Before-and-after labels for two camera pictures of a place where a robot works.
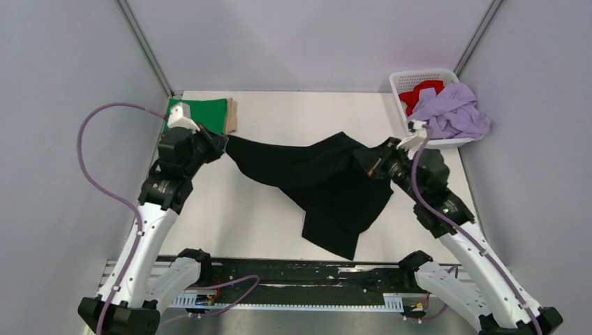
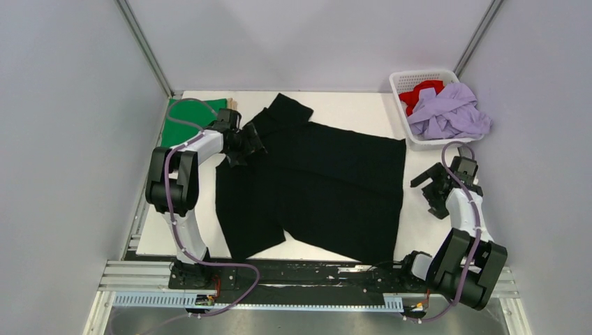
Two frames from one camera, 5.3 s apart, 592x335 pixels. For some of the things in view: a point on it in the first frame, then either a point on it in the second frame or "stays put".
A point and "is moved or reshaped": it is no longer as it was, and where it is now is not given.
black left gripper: [216, 143] to [253, 145]
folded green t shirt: [211, 113] stays put
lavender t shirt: [452, 113] stays put
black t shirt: [329, 180] is moved or reshaped
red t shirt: [409, 98] stays put
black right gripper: [385, 153] to [435, 173]
